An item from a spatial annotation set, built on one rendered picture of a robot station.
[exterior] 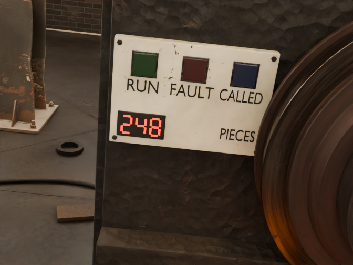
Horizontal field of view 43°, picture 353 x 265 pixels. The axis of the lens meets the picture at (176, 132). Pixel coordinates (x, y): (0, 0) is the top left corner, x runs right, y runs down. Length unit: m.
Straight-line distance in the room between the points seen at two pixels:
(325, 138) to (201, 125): 0.22
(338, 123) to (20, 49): 2.93
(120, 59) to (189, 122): 0.15
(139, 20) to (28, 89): 2.75
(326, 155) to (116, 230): 0.43
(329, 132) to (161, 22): 0.31
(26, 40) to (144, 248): 2.65
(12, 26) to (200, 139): 2.70
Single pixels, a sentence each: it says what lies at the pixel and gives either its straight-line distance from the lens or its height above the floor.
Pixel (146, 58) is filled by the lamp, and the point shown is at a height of 1.21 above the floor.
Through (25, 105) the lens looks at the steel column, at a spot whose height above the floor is 0.16.
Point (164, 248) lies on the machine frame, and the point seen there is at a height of 0.87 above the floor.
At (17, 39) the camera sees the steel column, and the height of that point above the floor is 0.65.
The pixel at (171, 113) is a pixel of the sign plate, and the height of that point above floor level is 1.12.
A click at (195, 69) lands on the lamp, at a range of 0.72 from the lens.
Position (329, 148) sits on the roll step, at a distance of 0.62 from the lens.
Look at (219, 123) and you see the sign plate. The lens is 0.75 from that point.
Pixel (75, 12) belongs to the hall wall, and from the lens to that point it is 6.92.
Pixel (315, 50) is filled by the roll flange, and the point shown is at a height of 1.26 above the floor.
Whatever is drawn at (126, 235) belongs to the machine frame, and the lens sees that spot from 0.87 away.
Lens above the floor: 1.38
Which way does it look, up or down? 23 degrees down
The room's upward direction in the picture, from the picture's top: 6 degrees clockwise
